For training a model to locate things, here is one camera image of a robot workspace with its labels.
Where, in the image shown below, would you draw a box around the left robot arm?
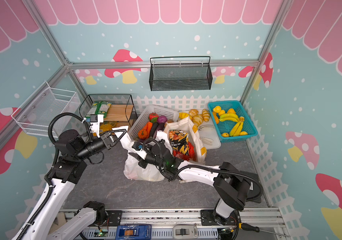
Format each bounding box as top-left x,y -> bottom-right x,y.
14,113 -> 127,240

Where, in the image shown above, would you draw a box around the white plastic grocery bag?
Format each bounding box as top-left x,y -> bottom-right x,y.
114,126 -> 173,182

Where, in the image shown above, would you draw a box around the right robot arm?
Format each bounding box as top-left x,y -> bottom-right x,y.
129,139 -> 264,225

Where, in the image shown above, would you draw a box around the round bread roll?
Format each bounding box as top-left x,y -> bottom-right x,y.
189,109 -> 199,118

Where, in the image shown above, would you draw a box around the metal tongs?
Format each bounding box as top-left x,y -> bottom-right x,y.
198,125 -> 215,146

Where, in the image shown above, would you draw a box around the yellow banana bunch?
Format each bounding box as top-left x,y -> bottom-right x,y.
219,113 -> 240,123
222,117 -> 248,138

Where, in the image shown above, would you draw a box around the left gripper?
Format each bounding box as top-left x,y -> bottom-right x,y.
75,129 -> 127,160

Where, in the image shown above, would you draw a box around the right croissant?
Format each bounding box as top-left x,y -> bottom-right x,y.
202,109 -> 211,122

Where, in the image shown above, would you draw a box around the green snack bag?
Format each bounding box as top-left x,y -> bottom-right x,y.
86,101 -> 112,118

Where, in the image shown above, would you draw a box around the orange pumpkin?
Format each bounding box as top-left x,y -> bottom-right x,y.
138,129 -> 149,140

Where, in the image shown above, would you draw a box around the large croissant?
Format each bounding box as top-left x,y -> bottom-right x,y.
193,115 -> 204,127

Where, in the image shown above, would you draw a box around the grey switch box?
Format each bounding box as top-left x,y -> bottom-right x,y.
173,225 -> 198,240

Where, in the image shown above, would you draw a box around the black wire wooden shelf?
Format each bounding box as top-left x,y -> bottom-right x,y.
79,94 -> 138,128

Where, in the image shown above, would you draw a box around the white plastic vegetable basket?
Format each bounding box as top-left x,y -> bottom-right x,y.
128,105 -> 179,139

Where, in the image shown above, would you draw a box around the black flat box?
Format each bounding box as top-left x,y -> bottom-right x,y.
244,172 -> 264,203

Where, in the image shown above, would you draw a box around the white plastic tray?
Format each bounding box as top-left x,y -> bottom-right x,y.
182,109 -> 222,150

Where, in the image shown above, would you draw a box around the black wire wall basket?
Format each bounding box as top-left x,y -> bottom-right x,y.
149,56 -> 213,91

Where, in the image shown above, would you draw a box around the yellow snack pack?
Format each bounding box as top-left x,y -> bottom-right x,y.
99,122 -> 117,134

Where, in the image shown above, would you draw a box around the orange carrot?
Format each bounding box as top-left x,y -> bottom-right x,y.
144,122 -> 153,137

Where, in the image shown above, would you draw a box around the red chips bag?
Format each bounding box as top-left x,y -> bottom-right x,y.
173,142 -> 196,161

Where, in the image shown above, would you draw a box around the yellow corn bread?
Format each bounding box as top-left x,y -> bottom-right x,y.
179,112 -> 190,120

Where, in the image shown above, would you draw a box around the blue box device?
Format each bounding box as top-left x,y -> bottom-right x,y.
116,225 -> 152,240

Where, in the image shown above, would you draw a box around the yellow lemon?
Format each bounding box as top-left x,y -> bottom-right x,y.
213,106 -> 222,114

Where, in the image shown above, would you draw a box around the purple onion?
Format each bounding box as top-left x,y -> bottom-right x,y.
157,116 -> 168,124

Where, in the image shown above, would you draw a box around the white canvas tote bag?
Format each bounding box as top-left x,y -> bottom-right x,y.
162,116 -> 208,184

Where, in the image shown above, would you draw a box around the white wire wall basket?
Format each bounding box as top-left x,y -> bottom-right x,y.
11,82 -> 81,137

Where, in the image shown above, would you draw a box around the purple eggplant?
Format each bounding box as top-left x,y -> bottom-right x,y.
149,122 -> 165,139

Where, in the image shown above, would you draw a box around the red tomato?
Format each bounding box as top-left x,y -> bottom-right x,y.
149,113 -> 159,123

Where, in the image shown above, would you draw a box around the yellow black chips bag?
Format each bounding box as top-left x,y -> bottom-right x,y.
169,130 -> 190,148

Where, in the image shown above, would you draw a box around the black screwdriver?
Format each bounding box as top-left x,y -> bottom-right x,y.
238,223 -> 290,238

